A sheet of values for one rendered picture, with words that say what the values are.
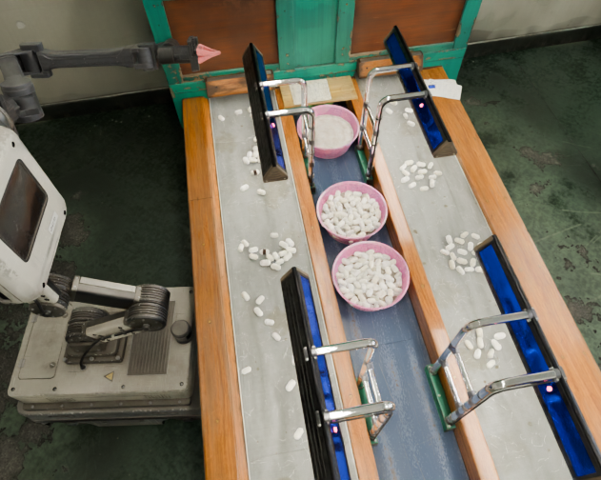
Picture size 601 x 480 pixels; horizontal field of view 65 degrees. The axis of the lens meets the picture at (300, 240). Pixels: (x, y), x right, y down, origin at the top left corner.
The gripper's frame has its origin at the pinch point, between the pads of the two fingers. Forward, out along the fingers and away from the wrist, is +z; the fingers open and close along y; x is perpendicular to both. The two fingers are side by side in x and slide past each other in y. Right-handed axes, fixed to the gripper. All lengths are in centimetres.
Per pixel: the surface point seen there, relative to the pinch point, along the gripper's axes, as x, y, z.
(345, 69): -49, 24, 50
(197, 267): 40, 60, -12
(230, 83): -38.1, 24.1, -1.3
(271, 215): 19, 55, 15
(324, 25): -42, 3, 40
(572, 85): -148, 75, 221
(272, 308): 55, 68, 14
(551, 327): 67, 70, 104
